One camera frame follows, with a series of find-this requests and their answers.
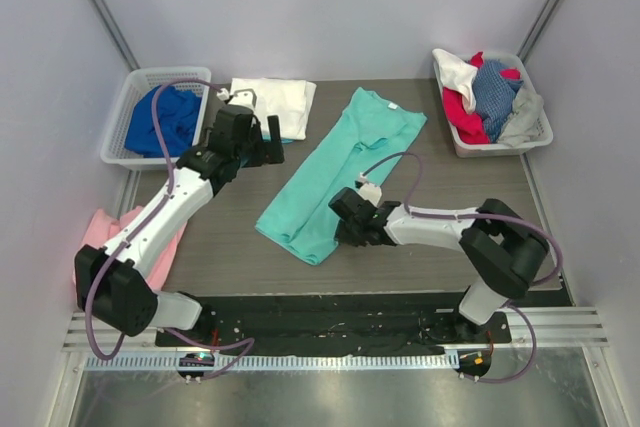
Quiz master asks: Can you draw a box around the folded white t shirt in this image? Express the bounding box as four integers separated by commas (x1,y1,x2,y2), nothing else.
230,78,317,141

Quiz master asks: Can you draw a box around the aluminium frame rail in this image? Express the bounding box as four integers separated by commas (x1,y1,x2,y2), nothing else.
62,307,609,353

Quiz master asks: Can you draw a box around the teal t shirt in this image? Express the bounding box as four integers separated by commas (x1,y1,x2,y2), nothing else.
256,88,427,266

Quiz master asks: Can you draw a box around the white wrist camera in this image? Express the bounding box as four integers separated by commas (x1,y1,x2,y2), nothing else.
355,173,382,206
216,88,257,112

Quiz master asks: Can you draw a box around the red shirt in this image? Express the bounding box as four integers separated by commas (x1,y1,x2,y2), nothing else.
441,52,491,145

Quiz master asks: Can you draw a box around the white crumpled shirt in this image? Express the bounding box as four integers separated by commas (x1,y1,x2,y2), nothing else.
432,48,478,114

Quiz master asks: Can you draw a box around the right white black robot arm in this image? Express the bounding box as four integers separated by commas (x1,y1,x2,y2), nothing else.
329,185,550,343

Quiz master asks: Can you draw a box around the pink t shirt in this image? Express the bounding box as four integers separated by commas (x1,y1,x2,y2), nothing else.
80,206,187,290

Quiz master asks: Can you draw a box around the grey shirt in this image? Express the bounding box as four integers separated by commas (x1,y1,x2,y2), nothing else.
498,87,544,148

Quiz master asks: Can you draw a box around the slotted cable duct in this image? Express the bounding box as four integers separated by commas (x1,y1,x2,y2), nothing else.
85,350,459,372

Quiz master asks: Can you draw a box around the blue checkered shirt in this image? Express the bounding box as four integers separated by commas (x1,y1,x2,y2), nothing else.
472,59,523,143

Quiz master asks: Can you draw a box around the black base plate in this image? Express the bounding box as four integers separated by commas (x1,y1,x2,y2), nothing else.
154,291,515,356

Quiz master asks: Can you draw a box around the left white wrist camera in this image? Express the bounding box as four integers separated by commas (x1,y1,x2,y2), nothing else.
216,88,257,112

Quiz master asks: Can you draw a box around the right corner metal post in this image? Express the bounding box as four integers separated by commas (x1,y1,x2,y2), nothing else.
516,0,596,61

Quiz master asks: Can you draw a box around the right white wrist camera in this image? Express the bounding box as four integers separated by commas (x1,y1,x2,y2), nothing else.
355,173,382,206

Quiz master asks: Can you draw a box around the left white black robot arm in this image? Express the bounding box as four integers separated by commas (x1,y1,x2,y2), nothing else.
74,104,284,346

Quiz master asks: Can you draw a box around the left white plastic basket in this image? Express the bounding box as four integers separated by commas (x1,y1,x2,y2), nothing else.
100,66,212,171

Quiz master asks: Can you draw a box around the corner metal post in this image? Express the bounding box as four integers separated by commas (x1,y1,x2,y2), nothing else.
88,0,140,71
516,0,596,61

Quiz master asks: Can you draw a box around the left corner metal post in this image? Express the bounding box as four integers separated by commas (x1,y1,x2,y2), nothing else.
88,0,140,71

